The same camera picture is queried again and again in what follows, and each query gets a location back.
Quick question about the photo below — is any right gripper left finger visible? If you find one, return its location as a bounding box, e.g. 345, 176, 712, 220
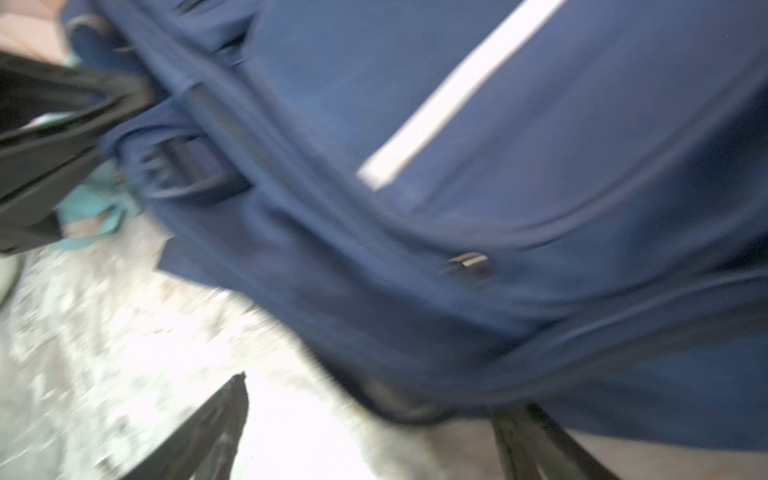
123, 373, 249, 480

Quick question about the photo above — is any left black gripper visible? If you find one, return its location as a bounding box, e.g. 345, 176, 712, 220
1, 52, 153, 255

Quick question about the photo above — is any navy blue student backpack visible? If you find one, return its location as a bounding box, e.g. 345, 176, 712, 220
60, 1, 767, 451

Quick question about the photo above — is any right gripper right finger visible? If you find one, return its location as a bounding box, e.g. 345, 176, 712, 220
490, 404, 617, 480

